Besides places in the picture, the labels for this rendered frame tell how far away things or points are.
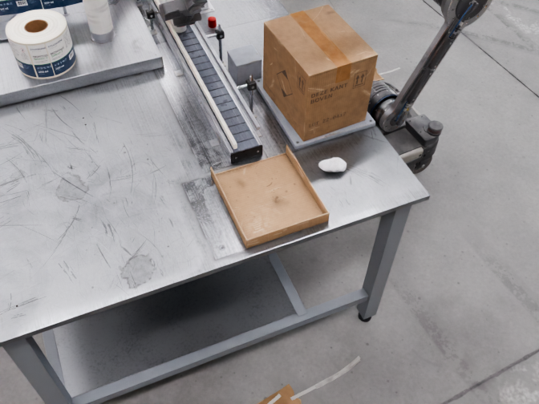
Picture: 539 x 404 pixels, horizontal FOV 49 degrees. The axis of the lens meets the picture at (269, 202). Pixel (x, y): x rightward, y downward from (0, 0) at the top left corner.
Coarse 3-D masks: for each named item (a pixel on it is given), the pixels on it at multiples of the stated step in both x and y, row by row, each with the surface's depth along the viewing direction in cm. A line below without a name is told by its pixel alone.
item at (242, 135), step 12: (180, 36) 222; (192, 36) 222; (192, 48) 217; (192, 60) 213; (204, 60) 213; (204, 72) 209; (216, 72) 209; (216, 84) 205; (204, 96) 204; (216, 96) 201; (228, 96) 201; (228, 108) 197; (228, 120) 193; (240, 120) 193; (240, 132) 190; (240, 144) 186; (252, 144) 187
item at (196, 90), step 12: (168, 36) 222; (204, 48) 218; (180, 60) 213; (192, 84) 206; (204, 108) 201; (240, 108) 197; (216, 120) 194; (216, 132) 195; (252, 132) 190; (228, 144) 187; (228, 156) 188; (240, 156) 187; (252, 156) 189
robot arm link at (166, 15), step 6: (174, 0) 196; (180, 0) 197; (162, 6) 196; (168, 6) 196; (174, 6) 196; (180, 6) 197; (198, 6) 193; (162, 12) 198; (168, 12) 196; (174, 12) 198; (192, 12) 194; (198, 12) 197; (168, 18) 199
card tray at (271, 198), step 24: (240, 168) 186; (264, 168) 186; (288, 168) 187; (240, 192) 180; (264, 192) 180; (288, 192) 180; (312, 192) 179; (240, 216) 174; (264, 216) 174; (288, 216) 174; (312, 216) 175; (264, 240) 168
